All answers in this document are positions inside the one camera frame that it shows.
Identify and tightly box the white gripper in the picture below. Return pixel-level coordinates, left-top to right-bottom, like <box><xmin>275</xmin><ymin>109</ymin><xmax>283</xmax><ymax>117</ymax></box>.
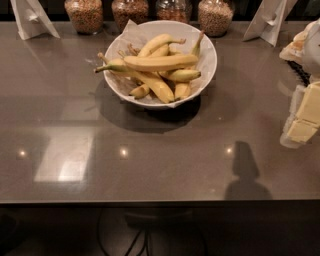
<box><xmin>279</xmin><ymin>19</ymin><xmax>320</xmax><ymax>149</ymax></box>

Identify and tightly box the right greenish banana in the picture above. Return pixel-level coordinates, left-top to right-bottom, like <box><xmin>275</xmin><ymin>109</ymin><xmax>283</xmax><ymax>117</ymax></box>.
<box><xmin>174</xmin><ymin>31</ymin><xmax>204</xmax><ymax>100</ymax></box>

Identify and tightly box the small greenish middle banana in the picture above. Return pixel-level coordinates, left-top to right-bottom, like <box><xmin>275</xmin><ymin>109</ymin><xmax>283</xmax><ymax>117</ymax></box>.
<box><xmin>159</xmin><ymin>69</ymin><xmax>201</xmax><ymax>82</ymax></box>

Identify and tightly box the white bowl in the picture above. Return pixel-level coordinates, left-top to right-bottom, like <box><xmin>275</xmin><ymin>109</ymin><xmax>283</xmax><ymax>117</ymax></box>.
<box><xmin>102</xmin><ymin>20</ymin><xmax>218</xmax><ymax>110</ymax></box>

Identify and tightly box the partly hidden back banana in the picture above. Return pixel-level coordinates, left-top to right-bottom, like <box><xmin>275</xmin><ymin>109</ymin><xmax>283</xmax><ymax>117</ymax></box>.
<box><xmin>149</xmin><ymin>44</ymin><xmax>169</xmax><ymax>57</ymax></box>

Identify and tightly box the long yellow banana green stem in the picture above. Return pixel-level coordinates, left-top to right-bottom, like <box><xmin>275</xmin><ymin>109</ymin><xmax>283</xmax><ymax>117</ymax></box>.
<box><xmin>94</xmin><ymin>58</ymin><xmax>175</xmax><ymax>104</ymax></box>

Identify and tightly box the small banana bottom left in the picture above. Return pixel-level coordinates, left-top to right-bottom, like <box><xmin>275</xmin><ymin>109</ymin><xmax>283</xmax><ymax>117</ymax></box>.
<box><xmin>129</xmin><ymin>84</ymin><xmax>150</xmax><ymax>99</ymax></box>

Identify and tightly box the upper curved yellow banana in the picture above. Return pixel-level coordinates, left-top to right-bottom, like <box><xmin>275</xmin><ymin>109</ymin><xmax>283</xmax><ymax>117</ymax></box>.
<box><xmin>138</xmin><ymin>33</ymin><xmax>186</xmax><ymax>57</ymax></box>

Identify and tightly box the top yellow banana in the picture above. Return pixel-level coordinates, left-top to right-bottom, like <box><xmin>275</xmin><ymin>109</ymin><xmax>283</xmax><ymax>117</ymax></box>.
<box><xmin>124</xmin><ymin>54</ymin><xmax>198</xmax><ymax>72</ymax></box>

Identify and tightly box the white folded paper stand right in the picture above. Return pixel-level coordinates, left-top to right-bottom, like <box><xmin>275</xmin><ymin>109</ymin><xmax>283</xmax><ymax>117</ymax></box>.
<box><xmin>243</xmin><ymin>0</ymin><xmax>298</xmax><ymax>47</ymax></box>

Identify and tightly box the white folded paper stand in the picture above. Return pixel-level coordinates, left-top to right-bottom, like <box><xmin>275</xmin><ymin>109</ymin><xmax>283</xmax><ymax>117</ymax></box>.
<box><xmin>10</xmin><ymin>0</ymin><xmax>60</xmax><ymax>40</ymax></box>
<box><xmin>243</xmin><ymin>0</ymin><xmax>298</xmax><ymax>47</ymax></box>

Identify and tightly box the glass jar of pale grains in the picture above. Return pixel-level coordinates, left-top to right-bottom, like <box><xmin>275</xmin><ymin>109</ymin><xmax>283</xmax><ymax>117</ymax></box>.
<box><xmin>198</xmin><ymin>0</ymin><xmax>234</xmax><ymax>37</ymax></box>

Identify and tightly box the glass jar of dark grains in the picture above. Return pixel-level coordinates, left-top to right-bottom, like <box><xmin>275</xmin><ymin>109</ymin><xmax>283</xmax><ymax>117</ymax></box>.
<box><xmin>156</xmin><ymin>0</ymin><xmax>192</xmax><ymax>23</ymax></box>

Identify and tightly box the glass jar of brown grains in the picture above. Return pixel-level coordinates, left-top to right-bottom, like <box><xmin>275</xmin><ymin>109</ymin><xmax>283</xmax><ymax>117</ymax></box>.
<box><xmin>111</xmin><ymin>0</ymin><xmax>149</xmax><ymax>31</ymax></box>

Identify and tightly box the white folded paper stand left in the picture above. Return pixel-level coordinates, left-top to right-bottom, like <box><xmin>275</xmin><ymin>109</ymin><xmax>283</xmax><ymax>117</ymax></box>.
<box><xmin>10</xmin><ymin>0</ymin><xmax>60</xmax><ymax>40</ymax></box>

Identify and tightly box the black coiled cable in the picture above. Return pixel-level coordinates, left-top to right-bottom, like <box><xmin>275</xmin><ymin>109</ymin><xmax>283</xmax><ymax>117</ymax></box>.
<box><xmin>287</xmin><ymin>60</ymin><xmax>312</xmax><ymax>87</ymax></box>

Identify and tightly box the black cable under table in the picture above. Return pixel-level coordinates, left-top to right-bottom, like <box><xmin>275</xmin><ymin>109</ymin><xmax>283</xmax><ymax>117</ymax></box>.
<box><xmin>96</xmin><ymin>208</ymin><xmax>209</xmax><ymax>256</ymax></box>

